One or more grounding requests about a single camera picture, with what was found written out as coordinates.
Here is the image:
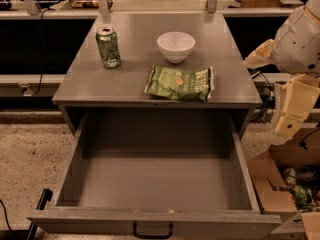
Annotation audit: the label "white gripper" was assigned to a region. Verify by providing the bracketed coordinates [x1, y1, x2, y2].
[243, 6, 320, 139]

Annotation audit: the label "green jalapeno chip bag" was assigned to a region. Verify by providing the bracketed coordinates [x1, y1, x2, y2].
[145, 65, 214, 102]

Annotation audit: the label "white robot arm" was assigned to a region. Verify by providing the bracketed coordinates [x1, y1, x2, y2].
[244, 0, 320, 141]

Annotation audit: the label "open grey top drawer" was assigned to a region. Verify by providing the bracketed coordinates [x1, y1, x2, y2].
[29, 108, 281, 238]

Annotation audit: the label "white ceramic bowl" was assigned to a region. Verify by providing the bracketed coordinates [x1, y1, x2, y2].
[157, 32, 195, 63]

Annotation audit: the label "snack packages in box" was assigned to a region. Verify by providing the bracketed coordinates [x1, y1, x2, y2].
[267, 166, 320, 213]

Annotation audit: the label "brown cardboard box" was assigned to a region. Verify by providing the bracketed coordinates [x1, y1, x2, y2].
[243, 127, 320, 240]

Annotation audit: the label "grey metal cabinet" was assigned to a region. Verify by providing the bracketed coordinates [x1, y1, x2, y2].
[53, 12, 261, 134]

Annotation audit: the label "green soda can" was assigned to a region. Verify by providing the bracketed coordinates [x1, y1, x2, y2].
[96, 27, 121, 68]

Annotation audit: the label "black cables on right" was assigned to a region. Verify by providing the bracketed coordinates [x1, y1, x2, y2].
[249, 70, 276, 123]

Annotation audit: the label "black drawer handle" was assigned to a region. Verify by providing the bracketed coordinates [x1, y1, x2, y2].
[132, 222, 174, 240]

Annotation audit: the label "black cable on left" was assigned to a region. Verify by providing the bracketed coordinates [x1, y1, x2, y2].
[33, 7, 56, 97]

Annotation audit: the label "black bracket on floor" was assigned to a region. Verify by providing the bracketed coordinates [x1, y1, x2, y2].
[25, 188, 54, 240]

